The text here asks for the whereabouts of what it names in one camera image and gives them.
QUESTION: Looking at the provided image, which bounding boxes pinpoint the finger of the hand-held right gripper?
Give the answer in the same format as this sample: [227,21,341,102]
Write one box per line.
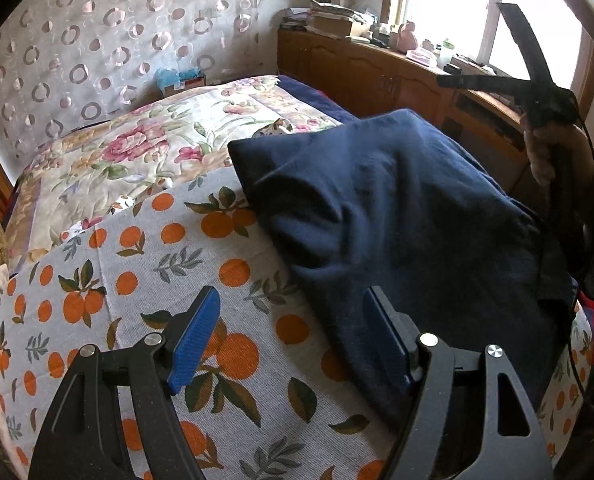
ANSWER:
[436,72,530,95]
[496,2,562,92]

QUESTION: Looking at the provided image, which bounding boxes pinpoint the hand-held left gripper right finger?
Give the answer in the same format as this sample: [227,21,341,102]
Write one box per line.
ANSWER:
[362,285,554,480]

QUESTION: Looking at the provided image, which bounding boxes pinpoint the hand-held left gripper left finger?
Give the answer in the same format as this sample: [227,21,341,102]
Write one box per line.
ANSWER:
[27,285,223,480]

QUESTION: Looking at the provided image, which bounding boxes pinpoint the navy blue printed T-shirt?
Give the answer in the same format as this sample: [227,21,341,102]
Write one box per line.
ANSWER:
[227,108,579,433]

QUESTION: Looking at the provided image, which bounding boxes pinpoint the person's right hand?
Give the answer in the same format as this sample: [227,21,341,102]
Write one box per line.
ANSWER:
[523,116,594,187]

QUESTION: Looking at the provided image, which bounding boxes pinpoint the white bottle with green cap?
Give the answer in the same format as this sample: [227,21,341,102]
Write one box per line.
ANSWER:
[439,38,459,69]

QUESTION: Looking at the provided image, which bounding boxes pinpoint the pink box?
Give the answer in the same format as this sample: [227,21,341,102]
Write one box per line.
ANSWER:
[406,47,439,68]

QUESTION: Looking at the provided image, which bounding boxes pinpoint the window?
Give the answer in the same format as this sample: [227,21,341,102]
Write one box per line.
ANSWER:
[381,0,594,97]

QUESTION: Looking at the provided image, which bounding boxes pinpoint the orange fruit print cloth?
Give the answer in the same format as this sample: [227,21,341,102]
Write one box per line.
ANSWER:
[0,170,594,480]

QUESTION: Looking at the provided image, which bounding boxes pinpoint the wooden sideboard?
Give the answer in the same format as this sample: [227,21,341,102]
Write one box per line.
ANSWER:
[276,27,544,197]

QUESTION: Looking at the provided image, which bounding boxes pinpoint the navy blue blanket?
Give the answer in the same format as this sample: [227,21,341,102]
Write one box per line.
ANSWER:
[276,74,367,127]

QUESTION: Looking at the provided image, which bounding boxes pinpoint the stack of papers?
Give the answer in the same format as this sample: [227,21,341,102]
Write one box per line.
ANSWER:
[281,0,379,42]

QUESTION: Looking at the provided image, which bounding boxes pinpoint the floral quilt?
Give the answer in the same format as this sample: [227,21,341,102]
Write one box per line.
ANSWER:
[4,74,349,281]

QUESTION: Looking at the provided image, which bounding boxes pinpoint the blue tissue box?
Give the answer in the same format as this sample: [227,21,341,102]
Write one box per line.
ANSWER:
[155,66,209,99]

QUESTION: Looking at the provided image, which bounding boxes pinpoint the sheer curtain with circles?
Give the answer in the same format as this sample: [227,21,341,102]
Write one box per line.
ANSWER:
[0,0,274,183]

